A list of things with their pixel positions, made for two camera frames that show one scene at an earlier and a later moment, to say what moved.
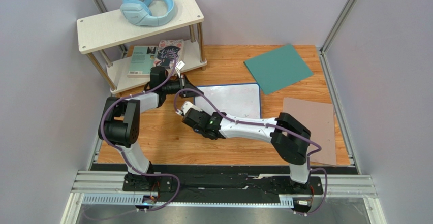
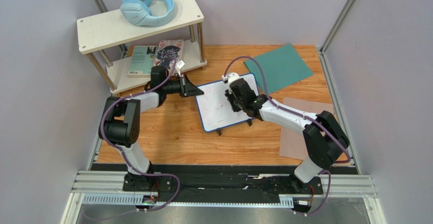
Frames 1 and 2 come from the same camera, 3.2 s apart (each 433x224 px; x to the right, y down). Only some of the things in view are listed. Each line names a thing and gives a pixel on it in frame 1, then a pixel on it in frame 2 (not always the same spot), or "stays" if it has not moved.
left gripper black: [184, 82] stays
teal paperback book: [142, 60] stays
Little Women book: [169, 52] stays
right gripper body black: [189, 118] -> [235, 100]
